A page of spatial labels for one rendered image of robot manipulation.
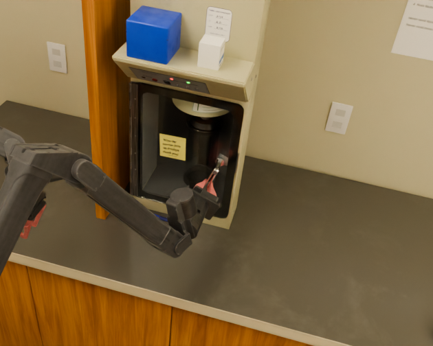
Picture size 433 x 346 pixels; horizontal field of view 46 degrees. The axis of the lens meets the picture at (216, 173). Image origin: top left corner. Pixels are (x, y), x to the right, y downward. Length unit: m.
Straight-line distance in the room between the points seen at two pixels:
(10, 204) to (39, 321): 0.94
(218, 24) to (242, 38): 0.06
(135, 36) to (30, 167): 0.43
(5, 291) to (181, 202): 0.77
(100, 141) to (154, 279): 0.40
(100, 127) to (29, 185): 0.50
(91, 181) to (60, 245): 0.60
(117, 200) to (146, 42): 0.37
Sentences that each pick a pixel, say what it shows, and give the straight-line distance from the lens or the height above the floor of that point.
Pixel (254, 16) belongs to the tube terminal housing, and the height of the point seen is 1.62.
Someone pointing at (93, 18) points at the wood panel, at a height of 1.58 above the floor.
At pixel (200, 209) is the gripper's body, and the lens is 1.32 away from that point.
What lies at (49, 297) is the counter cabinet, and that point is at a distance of 1.70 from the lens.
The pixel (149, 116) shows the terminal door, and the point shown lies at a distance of 1.41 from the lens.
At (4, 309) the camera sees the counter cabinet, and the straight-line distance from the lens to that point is 1.88.
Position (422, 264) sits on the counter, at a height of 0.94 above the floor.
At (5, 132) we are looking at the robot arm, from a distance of 1.24.
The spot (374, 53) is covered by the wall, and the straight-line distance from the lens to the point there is 1.70.
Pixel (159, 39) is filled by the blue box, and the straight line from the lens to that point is 1.19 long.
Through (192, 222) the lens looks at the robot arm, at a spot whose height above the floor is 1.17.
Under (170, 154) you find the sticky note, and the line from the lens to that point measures 1.46.
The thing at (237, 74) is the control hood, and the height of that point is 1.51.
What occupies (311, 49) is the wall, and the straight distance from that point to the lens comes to 1.70.
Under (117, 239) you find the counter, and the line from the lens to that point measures 1.55.
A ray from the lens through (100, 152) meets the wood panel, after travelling 1.45.
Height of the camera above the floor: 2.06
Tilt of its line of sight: 38 degrees down
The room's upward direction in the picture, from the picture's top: 7 degrees clockwise
